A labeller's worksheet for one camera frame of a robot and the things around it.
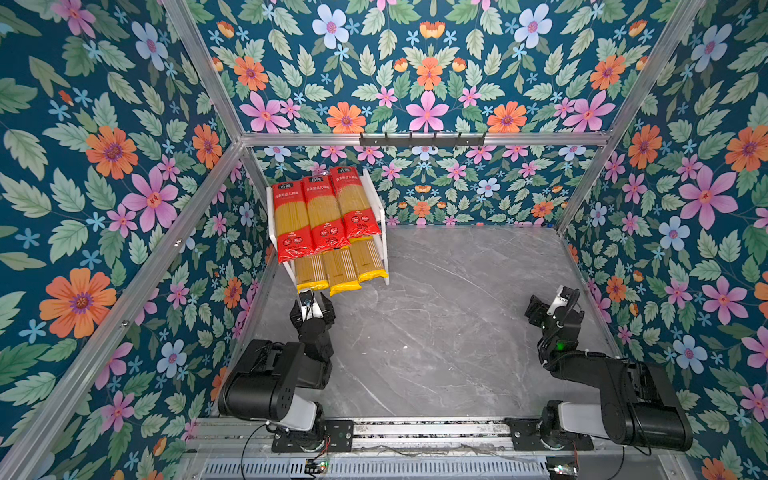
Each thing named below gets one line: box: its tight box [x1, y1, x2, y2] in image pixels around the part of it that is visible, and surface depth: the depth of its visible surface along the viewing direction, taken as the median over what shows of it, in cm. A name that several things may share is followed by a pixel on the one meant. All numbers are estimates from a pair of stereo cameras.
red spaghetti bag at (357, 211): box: [330, 167, 381, 240], surface depth 79 cm
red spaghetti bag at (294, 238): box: [272, 180, 315, 264], surface depth 75 cm
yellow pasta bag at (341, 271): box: [322, 246, 362, 297], surface depth 86 cm
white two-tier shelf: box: [361, 169, 390, 286], surface depth 83 cm
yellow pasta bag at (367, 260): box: [349, 236, 389, 284], surface depth 88 cm
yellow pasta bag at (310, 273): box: [294, 253, 329, 294], surface depth 86 cm
